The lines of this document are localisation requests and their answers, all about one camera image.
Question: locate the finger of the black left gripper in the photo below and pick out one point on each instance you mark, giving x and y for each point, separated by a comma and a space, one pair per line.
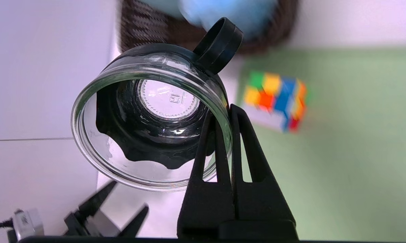
135, 221
91, 206

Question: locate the blue-grey plastic cup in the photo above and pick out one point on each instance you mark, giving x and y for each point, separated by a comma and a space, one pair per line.
162, 5

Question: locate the light blue bath pouf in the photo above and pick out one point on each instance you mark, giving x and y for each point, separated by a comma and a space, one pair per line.
236, 13

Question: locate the light green plastic tray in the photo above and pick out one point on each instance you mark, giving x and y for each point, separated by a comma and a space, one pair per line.
341, 152

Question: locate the dark brown wicker basket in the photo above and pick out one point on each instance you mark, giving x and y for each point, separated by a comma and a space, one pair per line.
145, 27

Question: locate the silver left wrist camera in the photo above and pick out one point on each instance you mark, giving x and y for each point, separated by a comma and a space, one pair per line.
27, 222

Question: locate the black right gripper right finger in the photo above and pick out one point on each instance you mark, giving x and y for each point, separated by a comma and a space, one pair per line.
260, 199

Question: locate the multicoloured puzzle cube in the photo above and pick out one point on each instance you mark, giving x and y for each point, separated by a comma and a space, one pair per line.
273, 99

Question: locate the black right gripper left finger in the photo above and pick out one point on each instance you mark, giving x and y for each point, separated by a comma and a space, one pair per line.
206, 195

